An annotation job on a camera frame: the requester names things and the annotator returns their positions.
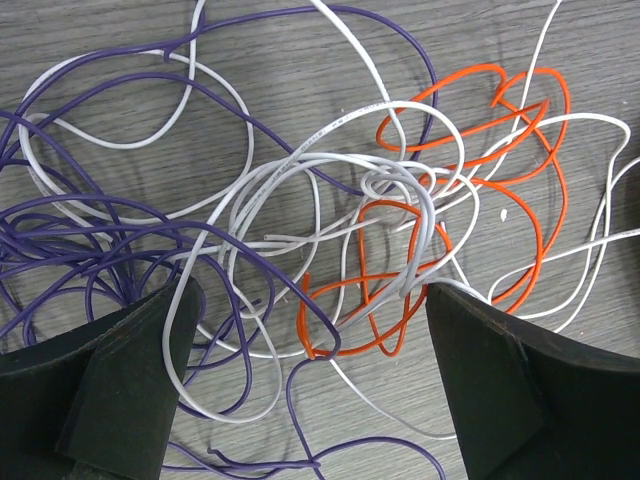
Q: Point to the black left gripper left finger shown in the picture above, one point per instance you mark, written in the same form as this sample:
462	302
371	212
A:
92	403

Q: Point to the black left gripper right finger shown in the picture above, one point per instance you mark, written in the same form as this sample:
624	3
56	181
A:
527	403

